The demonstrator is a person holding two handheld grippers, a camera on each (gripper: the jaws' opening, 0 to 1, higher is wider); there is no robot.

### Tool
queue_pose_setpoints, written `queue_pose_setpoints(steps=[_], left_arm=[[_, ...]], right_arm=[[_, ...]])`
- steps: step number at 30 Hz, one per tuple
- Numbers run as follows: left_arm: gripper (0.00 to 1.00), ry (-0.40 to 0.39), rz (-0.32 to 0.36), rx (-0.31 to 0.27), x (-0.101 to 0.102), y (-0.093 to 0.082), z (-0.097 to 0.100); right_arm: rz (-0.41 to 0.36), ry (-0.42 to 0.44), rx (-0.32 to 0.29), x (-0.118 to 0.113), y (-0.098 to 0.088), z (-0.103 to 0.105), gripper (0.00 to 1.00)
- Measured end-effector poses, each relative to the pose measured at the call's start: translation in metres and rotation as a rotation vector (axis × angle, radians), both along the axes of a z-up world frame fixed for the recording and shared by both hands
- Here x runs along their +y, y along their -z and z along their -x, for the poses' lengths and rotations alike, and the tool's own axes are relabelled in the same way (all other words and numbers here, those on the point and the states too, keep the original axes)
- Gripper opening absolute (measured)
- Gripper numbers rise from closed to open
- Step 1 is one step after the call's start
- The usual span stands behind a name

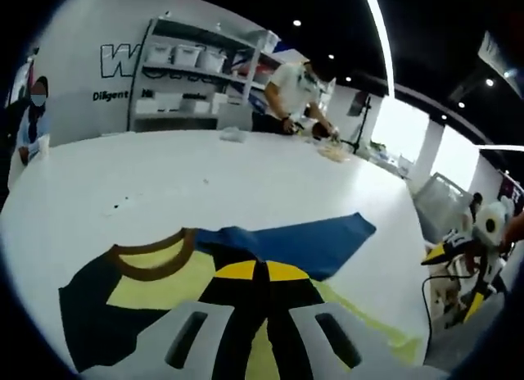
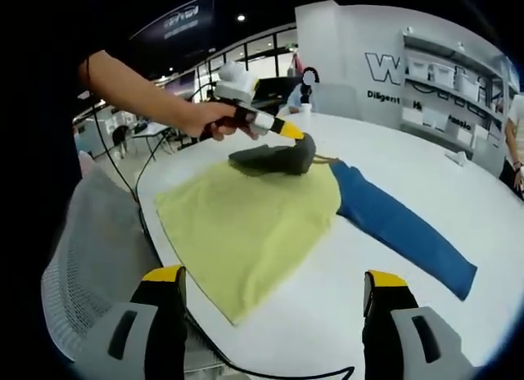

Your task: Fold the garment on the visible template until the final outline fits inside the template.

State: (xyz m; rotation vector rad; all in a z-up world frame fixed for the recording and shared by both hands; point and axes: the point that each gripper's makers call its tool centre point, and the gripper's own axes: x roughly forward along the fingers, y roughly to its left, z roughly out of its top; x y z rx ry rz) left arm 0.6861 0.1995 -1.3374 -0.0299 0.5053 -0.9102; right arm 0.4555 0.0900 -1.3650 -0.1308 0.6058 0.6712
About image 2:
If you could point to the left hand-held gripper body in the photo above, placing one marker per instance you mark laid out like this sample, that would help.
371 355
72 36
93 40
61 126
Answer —
237 83

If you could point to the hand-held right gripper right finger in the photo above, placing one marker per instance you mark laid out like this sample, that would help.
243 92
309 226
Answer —
389 314

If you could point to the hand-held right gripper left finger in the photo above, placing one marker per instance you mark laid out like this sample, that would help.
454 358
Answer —
159 314

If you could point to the yellow blue grey garment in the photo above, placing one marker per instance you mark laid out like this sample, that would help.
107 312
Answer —
254 228

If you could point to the person's left hand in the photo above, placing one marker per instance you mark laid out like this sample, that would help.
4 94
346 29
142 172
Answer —
200 118

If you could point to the white cup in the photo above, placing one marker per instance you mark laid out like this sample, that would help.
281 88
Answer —
305 109

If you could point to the black computer monitor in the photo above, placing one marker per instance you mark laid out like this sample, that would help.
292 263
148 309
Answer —
274 89

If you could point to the pink hanging cloth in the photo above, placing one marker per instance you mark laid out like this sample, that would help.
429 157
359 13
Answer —
295 69

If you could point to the dark hanging banner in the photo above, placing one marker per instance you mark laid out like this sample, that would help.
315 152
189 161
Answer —
180 23

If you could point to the grey mesh chair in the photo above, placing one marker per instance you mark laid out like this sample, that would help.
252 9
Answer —
90 253

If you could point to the white storage bin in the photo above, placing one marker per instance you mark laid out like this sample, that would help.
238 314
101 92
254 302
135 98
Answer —
421 71
443 76
468 85

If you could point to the small white table object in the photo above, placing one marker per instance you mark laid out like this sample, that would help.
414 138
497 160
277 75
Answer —
456 158

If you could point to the grey metal shelf rack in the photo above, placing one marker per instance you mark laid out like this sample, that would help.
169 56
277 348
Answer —
483 52

